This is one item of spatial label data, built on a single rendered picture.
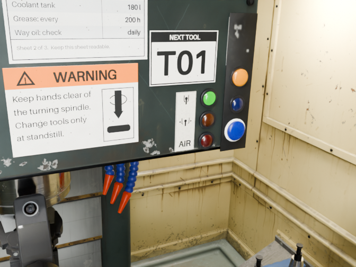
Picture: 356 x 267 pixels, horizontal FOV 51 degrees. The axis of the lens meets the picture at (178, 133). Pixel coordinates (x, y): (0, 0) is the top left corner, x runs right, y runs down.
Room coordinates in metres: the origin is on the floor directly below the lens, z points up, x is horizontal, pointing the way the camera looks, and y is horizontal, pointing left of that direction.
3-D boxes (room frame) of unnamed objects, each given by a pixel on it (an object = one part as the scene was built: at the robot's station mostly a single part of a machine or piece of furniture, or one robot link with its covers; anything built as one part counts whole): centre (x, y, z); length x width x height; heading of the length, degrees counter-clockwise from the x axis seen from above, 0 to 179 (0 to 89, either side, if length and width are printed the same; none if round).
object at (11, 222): (0.56, 0.29, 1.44); 0.09 x 0.03 x 0.06; 39
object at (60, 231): (0.55, 0.21, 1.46); 0.09 x 0.05 x 0.02; 12
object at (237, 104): (0.54, -0.09, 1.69); 0.02 x 0.01 x 0.02; 115
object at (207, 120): (0.52, -0.04, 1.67); 0.02 x 0.01 x 0.02; 115
